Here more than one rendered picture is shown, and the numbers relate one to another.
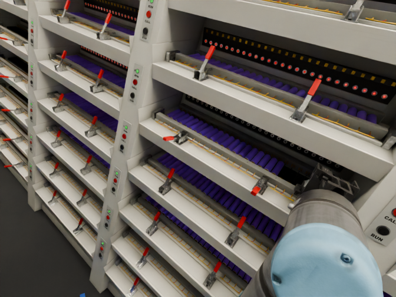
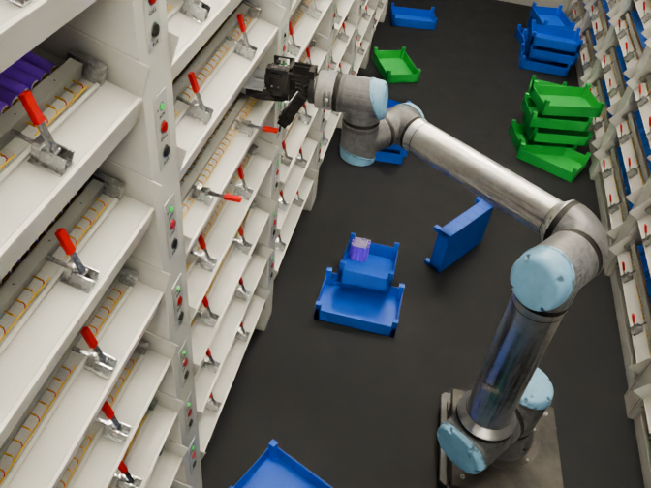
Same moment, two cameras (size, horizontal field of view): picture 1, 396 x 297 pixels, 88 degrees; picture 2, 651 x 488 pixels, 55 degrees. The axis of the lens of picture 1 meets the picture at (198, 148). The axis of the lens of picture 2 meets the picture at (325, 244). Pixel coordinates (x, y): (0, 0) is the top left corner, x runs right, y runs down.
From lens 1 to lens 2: 138 cm
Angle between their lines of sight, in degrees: 88
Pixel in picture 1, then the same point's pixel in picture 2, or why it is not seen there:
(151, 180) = (194, 285)
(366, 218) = not seen: hidden behind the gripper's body
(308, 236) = (379, 92)
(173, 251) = (225, 288)
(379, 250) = not seen: hidden behind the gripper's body
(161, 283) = (224, 333)
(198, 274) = (239, 259)
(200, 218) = (231, 222)
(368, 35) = not seen: outside the picture
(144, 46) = (168, 169)
